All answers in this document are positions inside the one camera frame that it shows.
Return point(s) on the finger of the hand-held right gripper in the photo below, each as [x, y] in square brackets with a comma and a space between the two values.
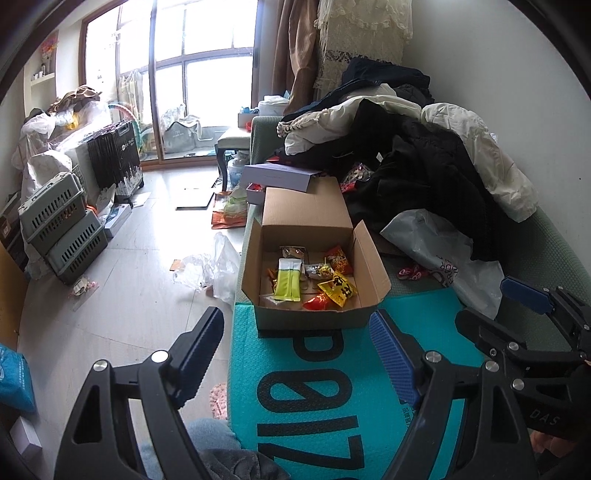
[489, 334]
[526, 293]

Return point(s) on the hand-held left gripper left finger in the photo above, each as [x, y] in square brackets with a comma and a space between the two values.
[198, 355]

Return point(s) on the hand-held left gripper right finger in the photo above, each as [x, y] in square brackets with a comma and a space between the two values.
[395, 355]

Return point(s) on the yellow black snack packet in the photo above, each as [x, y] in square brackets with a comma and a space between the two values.
[339, 290]

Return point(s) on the clear plastic snack packet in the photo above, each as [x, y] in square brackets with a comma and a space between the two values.
[265, 299]

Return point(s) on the small red snack packet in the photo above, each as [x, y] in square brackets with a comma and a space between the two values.
[316, 302]

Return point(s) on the orange snack packet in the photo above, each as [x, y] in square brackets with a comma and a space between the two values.
[272, 278]

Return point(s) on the yellow lollipop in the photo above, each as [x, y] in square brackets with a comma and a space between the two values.
[327, 267]

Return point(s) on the large red snack packet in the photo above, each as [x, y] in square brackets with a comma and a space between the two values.
[339, 258]

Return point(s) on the yellow-green snack packet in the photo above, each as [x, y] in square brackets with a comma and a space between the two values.
[287, 281]

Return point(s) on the white red snack packet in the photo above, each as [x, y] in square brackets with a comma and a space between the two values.
[314, 271]

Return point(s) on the brown pink snack packet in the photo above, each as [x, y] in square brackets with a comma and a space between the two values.
[293, 254]

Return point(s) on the brown cardboard box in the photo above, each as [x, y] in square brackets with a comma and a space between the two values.
[300, 207]

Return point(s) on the person's right hand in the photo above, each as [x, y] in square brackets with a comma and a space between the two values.
[554, 445]

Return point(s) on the green sofa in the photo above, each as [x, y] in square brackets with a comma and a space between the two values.
[526, 249]

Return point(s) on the pink fluffy rug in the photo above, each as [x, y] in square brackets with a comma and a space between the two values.
[220, 401]

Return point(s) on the teal printed mat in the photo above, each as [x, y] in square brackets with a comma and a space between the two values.
[332, 360]

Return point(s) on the person's blue jeans leg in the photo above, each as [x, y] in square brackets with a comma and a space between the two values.
[207, 434]

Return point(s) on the clear plastic bag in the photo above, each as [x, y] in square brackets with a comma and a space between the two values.
[217, 267]

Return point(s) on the white plastic bag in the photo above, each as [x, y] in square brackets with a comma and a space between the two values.
[415, 240]

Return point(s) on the grey fleece garment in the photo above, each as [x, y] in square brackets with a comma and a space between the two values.
[240, 466]

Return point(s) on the black padded jacket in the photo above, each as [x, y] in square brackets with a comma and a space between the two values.
[429, 184]

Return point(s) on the pile of clothes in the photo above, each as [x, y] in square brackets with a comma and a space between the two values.
[489, 152]

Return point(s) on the orange green bag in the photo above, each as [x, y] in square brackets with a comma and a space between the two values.
[231, 210]

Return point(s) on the flat white board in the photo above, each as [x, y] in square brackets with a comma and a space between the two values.
[194, 199]

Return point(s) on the white blue box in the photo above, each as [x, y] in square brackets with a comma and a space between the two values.
[117, 219]

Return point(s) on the red shiny snack bag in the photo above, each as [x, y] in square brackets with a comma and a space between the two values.
[358, 177]

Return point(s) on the blue plastic bag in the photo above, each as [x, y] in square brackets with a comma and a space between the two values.
[16, 378]

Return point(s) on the clear water bottle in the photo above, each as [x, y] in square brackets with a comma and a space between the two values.
[238, 170]

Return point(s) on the small white box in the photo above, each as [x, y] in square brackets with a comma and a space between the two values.
[25, 434]

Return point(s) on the purple flat box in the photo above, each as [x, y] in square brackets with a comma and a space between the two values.
[279, 176]

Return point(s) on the brown cardboard carton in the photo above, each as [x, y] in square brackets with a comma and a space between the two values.
[9, 300]

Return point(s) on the grey plastic crates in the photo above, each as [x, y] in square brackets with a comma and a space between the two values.
[51, 212]

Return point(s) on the black fleece garment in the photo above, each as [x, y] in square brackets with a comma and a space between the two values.
[332, 152]

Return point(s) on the black suitcase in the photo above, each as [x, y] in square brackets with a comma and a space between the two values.
[115, 152]

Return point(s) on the white fabric bag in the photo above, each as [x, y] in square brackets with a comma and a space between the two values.
[182, 136]

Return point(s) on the white stool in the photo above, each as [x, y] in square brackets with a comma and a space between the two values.
[233, 137]

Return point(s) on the colourful hula hoop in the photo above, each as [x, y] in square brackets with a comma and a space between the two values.
[136, 122]

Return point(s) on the dark navy garment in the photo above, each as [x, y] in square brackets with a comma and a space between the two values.
[378, 74]

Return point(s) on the white plastic wrapped pile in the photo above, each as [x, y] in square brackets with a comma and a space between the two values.
[41, 134]

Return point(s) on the brown framed window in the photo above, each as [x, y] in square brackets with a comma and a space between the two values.
[150, 78]

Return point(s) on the brown cloth pile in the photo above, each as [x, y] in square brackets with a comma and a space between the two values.
[76, 98]

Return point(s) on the cream lace curtain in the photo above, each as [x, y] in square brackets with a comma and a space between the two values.
[364, 41]

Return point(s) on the brown curtain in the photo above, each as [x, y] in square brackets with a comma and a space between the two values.
[295, 50]

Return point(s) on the colourful artificial flowers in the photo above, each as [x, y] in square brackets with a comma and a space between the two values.
[51, 46]

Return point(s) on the white wall shelf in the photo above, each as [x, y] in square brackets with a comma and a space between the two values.
[42, 77]

